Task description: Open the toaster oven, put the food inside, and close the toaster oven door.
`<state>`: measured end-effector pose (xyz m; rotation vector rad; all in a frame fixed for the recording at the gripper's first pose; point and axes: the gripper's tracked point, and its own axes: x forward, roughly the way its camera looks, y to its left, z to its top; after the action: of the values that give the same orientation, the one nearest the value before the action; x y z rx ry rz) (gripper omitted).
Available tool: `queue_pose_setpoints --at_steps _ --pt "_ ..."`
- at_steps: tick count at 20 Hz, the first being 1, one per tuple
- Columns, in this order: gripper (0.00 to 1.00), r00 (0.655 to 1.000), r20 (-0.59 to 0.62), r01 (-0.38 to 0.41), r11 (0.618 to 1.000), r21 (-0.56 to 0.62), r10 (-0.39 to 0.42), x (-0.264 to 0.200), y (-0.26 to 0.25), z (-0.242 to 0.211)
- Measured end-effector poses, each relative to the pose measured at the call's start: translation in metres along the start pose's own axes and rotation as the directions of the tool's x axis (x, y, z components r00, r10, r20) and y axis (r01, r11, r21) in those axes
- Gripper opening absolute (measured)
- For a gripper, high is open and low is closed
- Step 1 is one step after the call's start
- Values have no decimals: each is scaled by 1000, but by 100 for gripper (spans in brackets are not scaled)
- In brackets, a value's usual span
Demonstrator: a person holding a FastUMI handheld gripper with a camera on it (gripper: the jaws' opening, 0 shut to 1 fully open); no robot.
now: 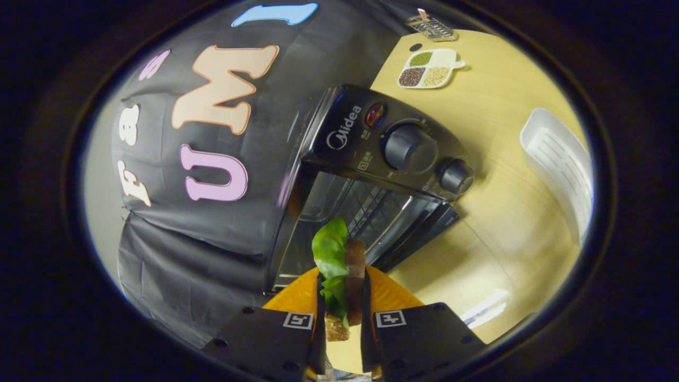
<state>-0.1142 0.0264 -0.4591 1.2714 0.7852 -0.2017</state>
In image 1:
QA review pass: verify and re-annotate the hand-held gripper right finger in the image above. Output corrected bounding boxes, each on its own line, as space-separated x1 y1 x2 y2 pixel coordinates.
360 264 487 381

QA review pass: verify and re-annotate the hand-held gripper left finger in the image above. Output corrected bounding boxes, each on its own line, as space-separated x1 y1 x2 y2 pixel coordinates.
201 266 327 382

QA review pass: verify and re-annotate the lettuce sandwich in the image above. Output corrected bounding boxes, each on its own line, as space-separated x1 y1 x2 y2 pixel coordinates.
311 218 368 342

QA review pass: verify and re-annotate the black toaster oven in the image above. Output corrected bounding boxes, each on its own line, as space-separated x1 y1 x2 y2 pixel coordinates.
264 83 475 295

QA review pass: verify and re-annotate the black backdrop cloth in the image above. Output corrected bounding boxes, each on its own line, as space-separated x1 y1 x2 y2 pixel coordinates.
111 0 420 348

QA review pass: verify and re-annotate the white rectangular tray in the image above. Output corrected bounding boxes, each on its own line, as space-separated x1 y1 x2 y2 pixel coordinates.
520 108 595 247

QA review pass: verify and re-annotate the divided white grain plate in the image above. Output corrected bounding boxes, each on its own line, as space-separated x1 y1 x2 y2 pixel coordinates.
398 48 466 89

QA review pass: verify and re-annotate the small metal wire basket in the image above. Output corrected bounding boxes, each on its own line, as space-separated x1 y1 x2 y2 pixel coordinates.
406 8 458 42

